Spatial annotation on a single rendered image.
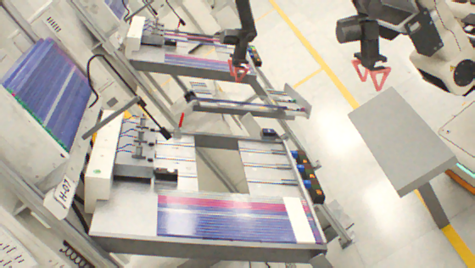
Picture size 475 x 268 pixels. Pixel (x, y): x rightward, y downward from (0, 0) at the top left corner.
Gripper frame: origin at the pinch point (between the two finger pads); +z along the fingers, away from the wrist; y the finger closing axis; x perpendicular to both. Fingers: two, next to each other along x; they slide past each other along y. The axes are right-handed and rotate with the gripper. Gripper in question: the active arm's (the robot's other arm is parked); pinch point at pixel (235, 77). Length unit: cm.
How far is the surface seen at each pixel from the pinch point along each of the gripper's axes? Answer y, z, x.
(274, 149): 30.1, 19.8, 13.2
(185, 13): -411, 39, 40
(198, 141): 20.7, 22.8, -16.2
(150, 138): 36, 17, -38
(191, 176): 51, 23, -24
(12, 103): 74, -7, -82
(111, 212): 72, 26, -52
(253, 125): 4.0, 20.5, 11.4
